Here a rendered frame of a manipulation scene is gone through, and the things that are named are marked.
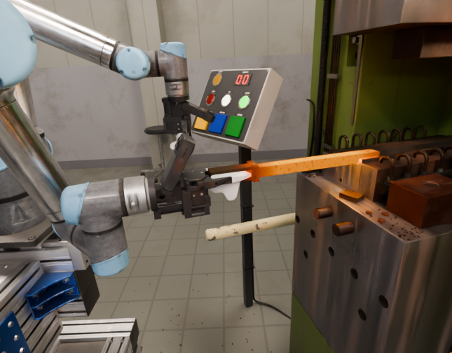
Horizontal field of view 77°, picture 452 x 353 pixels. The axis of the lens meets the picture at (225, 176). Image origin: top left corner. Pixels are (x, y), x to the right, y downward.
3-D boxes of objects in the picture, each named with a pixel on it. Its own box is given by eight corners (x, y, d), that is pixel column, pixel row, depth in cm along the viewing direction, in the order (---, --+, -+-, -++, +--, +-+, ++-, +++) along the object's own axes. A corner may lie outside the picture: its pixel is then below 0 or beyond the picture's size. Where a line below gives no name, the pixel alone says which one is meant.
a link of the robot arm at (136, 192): (124, 172, 58) (122, 187, 50) (147, 169, 59) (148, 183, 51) (130, 205, 60) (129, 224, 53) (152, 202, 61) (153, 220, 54)
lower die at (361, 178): (372, 202, 63) (378, 166, 60) (321, 172, 81) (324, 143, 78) (509, 175, 73) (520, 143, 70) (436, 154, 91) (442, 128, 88)
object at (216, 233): (208, 245, 106) (207, 233, 104) (205, 237, 110) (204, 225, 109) (313, 223, 116) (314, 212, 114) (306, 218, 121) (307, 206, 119)
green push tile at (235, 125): (237, 137, 100) (244, 117, 100) (224, 134, 105) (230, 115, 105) (240, 138, 101) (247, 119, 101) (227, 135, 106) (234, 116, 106)
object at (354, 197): (338, 197, 66) (339, 192, 66) (345, 193, 68) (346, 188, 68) (357, 203, 63) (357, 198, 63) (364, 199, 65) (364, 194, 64)
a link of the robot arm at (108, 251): (111, 246, 67) (101, 205, 63) (139, 264, 60) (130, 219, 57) (77, 264, 61) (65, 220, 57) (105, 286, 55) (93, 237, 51)
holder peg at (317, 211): (318, 221, 68) (319, 211, 67) (312, 216, 70) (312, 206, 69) (333, 218, 69) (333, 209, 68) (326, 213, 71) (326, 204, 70)
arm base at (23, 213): (-27, 236, 77) (-41, 204, 73) (12, 210, 91) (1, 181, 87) (29, 234, 77) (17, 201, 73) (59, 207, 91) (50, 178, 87)
